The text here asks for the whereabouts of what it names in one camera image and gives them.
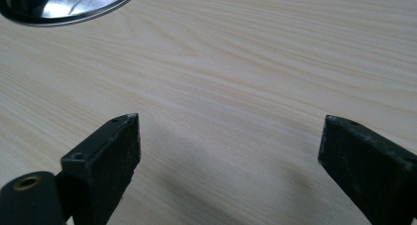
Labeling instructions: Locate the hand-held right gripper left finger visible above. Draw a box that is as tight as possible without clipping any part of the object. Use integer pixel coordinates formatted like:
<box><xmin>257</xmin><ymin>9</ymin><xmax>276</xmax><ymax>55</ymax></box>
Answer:
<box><xmin>54</xmin><ymin>112</ymin><xmax>142</xmax><ymax>225</ymax></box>

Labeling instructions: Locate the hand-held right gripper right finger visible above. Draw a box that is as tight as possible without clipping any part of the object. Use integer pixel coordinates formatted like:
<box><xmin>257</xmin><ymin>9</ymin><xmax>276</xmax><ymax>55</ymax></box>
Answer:
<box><xmin>317</xmin><ymin>114</ymin><xmax>417</xmax><ymax>225</ymax></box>

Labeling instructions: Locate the round steel bowl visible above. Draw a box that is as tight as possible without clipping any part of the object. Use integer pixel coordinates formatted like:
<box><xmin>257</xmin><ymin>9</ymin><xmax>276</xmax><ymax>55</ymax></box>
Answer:
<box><xmin>0</xmin><ymin>0</ymin><xmax>143</xmax><ymax>28</ymax></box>

